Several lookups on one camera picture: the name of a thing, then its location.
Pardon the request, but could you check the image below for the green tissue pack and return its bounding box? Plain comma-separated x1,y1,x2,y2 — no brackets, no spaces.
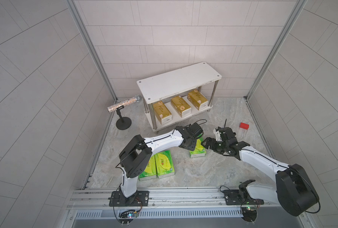
190,137,207,158
154,151,175,179
138,157,157,181

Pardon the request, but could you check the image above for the gold tissue pack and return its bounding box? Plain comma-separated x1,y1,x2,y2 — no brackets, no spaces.
171,96,192,117
153,101,172,124
187,89,209,111

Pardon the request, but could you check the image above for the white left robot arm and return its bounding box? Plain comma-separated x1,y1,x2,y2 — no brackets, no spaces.
109,123,203,207

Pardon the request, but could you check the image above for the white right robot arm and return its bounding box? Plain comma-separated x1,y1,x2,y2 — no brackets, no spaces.
201,127,321,216

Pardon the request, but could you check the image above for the white two-tier shelf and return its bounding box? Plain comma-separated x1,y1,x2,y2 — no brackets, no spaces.
137,62,222,133

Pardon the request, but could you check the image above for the red small block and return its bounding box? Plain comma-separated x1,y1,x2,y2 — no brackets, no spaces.
239,122,249,130

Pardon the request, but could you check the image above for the glittery microphone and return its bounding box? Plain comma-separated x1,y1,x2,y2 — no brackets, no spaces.
107,95,142,113

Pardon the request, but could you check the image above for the black microphone stand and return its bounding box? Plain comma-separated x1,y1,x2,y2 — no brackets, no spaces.
116,105,132,130

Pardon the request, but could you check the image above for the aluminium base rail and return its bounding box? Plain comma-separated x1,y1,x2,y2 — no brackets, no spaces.
67,187,291,220

